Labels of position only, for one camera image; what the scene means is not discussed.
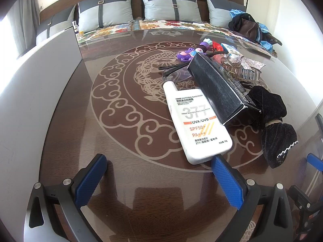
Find blue white cream box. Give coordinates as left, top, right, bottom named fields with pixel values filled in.
left=221, top=43, right=239, bottom=56

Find purple toy figure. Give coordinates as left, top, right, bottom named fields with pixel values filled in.
left=178, top=38, right=215, bottom=62

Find clear plastic bag with card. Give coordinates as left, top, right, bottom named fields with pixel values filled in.
left=237, top=37, right=277, bottom=58

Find dark brown bag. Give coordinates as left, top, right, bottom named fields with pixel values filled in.
left=228, top=14, right=256, bottom=31

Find black velvet hair bow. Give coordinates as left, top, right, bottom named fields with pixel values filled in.
left=246, top=86, right=298, bottom=169

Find white sunscreen bottle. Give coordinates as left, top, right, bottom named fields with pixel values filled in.
left=162, top=81, right=233, bottom=165

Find brown sofa backrest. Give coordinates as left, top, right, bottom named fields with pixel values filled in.
left=39, top=0, right=244, bottom=26

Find rhinestone hair clip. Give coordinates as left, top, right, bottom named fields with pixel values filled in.
left=228, top=55, right=266, bottom=70

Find brown patterned glass desktop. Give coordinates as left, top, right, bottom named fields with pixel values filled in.
left=38, top=28, right=323, bottom=242

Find black cardboard box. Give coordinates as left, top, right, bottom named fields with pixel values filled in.
left=187, top=53, right=262, bottom=126

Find grey panel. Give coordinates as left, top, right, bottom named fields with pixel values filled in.
left=0, top=26, right=85, bottom=242

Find black thin-frame eyeglasses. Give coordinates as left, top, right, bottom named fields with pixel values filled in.
left=158, top=51, right=228, bottom=77

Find grey curtain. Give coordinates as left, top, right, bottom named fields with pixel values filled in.
left=5, top=0, right=41, bottom=56

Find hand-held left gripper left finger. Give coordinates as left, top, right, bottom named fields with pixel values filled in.
left=26, top=154, right=108, bottom=242

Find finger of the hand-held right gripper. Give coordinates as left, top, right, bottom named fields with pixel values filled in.
left=306, top=153, right=323, bottom=173
left=288, top=185, right=323, bottom=232

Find grey strapped pillow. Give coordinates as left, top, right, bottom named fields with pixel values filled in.
left=139, top=0, right=202, bottom=23
left=36, top=5, right=76, bottom=46
left=205, top=0, right=246, bottom=28
left=78, top=0, right=134, bottom=33

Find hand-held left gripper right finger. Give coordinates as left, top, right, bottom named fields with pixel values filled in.
left=211, top=154, right=294, bottom=242

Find floral blanket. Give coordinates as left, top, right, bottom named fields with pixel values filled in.
left=76, top=18, right=278, bottom=56

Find brown handbag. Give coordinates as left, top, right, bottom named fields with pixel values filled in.
left=237, top=18, right=283, bottom=46

